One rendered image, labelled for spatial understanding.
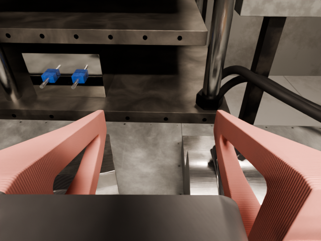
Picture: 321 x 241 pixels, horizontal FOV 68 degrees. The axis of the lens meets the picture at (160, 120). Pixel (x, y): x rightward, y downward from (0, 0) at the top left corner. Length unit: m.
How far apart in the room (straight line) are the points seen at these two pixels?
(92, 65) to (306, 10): 0.74
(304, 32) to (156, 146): 2.58
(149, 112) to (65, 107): 0.31
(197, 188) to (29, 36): 0.74
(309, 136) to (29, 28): 0.95
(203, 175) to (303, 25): 2.69
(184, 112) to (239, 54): 2.09
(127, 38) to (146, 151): 0.39
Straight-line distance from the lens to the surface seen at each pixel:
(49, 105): 0.96
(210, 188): 0.45
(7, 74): 1.02
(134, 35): 0.84
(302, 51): 3.15
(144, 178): 0.61
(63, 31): 0.89
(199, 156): 0.48
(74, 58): 0.91
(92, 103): 0.92
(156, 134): 0.73
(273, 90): 0.79
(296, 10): 0.97
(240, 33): 2.80
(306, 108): 0.79
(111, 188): 0.51
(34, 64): 0.98
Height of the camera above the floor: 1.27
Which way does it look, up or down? 37 degrees down
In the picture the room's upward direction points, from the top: straight up
